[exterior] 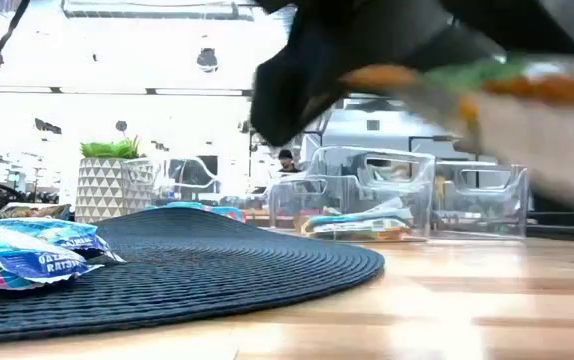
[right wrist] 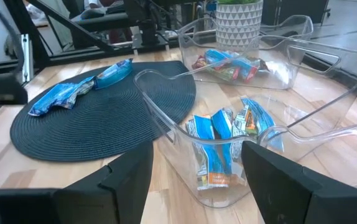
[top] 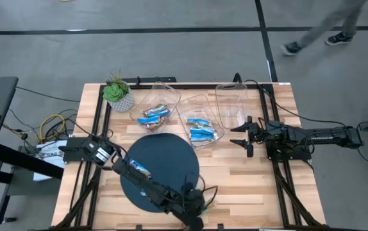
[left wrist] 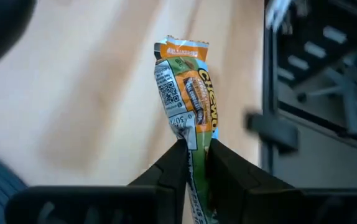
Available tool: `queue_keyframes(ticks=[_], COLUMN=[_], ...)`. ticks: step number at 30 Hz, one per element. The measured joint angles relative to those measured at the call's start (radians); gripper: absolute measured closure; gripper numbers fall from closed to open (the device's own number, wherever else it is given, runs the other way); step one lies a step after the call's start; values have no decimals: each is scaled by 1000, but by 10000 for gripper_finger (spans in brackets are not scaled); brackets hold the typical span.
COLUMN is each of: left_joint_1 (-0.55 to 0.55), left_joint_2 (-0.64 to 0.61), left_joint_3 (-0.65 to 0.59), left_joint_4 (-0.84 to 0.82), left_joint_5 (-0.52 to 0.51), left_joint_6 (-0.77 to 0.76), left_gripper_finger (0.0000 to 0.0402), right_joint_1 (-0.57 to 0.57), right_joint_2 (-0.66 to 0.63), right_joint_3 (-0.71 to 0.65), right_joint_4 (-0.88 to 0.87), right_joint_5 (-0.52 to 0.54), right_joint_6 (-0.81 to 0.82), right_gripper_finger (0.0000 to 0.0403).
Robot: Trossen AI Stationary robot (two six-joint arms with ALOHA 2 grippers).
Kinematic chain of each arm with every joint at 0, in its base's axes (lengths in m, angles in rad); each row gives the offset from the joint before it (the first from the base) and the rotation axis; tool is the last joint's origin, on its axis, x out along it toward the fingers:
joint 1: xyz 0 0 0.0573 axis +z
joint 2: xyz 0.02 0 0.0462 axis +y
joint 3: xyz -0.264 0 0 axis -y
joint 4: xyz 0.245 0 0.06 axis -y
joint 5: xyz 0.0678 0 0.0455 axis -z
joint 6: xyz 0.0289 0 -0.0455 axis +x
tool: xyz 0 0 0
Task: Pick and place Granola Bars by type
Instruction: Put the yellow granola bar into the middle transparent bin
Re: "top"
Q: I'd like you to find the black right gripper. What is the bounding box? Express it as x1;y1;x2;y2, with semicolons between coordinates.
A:
230;115;270;158

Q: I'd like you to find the light blue granola bar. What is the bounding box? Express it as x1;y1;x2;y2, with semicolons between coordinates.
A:
190;133;219;142
189;128;215;135
148;109;171;118
186;117;211;126
137;115;160;124

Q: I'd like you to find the blue purple raisin granola bar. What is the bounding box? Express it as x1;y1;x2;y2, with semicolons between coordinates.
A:
128;158;153;179

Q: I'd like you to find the red multicolour granola bar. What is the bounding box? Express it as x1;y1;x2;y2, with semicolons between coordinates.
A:
145;120;167;132

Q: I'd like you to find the green multicolour granola bar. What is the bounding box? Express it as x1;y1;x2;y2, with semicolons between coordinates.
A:
142;104;167;116

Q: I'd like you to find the clear plastic bin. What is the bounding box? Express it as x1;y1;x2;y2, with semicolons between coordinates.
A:
215;82;252;130
128;81;182;134
176;94;226;151

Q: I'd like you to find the dark blue round mat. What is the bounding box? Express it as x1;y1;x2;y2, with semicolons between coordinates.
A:
119;132;201;214

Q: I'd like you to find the black mounting bar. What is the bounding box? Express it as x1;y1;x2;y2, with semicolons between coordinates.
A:
121;76;178;85

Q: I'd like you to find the succulent in patterned pot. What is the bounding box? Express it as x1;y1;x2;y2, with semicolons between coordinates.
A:
102;69;136;113

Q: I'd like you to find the person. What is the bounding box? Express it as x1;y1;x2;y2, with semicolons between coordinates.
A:
280;0;368;57

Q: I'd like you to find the white paper sheet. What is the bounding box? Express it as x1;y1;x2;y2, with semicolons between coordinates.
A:
32;139;69;182

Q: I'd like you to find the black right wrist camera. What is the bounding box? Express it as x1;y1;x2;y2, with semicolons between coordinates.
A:
268;120;289;135

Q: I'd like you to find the black table cable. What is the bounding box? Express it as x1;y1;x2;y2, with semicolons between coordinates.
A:
243;78;348;128

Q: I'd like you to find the yellow floor cable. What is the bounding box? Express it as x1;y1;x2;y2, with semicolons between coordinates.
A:
38;114;67;142

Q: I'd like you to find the black floor cable bundle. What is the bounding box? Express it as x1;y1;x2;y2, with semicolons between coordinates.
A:
3;86;81;151

